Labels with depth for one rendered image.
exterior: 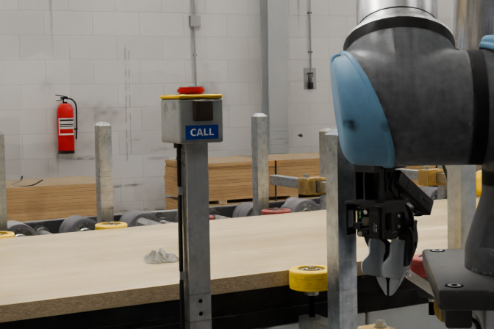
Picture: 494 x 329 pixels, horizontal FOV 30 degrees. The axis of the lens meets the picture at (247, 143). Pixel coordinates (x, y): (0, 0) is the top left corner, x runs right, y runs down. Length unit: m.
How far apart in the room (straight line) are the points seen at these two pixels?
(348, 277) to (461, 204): 0.26
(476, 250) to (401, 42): 0.22
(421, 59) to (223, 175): 6.87
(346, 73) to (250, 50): 8.36
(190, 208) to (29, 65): 7.32
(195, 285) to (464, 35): 0.52
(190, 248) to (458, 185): 0.51
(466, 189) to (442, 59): 0.73
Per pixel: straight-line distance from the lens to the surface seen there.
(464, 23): 1.26
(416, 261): 1.76
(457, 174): 1.62
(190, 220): 1.35
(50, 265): 1.82
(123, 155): 8.82
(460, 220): 1.62
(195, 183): 1.34
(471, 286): 0.88
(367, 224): 1.40
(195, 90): 1.34
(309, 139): 9.52
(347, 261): 1.49
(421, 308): 1.88
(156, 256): 1.79
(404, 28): 0.93
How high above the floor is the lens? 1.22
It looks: 3 degrees down
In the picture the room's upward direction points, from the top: 1 degrees counter-clockwise
